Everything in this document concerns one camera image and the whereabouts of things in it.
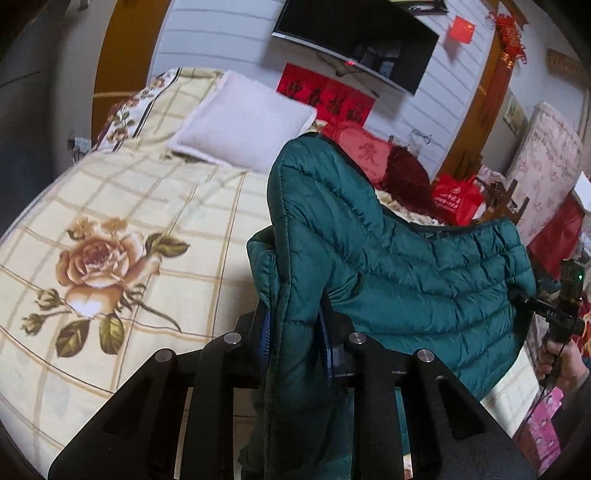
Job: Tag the red heart pillow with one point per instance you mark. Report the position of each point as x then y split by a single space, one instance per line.
364 152

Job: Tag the floral checked bed blanket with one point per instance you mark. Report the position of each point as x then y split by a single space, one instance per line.
138 194

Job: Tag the white pillow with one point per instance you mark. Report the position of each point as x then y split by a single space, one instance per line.
240 124

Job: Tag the grey wardrobe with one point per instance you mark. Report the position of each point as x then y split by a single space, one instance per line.
37 92

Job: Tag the green puffer jacket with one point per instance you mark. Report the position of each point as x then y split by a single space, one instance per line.
392 258

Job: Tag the person's right hand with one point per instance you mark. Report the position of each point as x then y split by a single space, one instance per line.
572 364

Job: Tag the dark red fuzzy pillow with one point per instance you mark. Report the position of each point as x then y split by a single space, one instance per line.
406 180

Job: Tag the red wall banner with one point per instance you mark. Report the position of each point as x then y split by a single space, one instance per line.
323 94

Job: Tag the wooden wall plaque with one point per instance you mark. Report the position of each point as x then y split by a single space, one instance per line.
565 62

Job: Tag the wooden chair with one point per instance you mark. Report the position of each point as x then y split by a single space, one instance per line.
501 194

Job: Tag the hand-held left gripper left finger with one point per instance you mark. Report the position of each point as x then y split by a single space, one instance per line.
264 341

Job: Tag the black wall television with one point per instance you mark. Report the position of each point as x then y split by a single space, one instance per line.
360 41

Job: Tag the framed wall picture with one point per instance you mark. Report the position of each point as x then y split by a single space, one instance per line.
514 110

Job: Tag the red fabric panel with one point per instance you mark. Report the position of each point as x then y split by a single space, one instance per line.
556 235

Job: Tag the person's right forearm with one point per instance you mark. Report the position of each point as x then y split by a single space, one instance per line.
575 424

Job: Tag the red shopping bag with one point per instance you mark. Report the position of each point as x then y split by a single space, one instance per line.
455 201

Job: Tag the floral upright mattress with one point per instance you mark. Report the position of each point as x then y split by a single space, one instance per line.
545 175

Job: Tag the small red flag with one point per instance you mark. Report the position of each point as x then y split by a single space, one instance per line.
461 30

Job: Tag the wall power socket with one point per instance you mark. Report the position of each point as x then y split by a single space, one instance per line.
81 147

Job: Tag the pink patterned box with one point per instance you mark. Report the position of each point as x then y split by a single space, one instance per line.
540 429

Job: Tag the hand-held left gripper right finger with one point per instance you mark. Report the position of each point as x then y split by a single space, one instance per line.
328 355

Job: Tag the red knot decoration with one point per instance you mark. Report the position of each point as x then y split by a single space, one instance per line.
510 39

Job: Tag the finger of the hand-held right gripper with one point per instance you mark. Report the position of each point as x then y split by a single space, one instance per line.
521 301

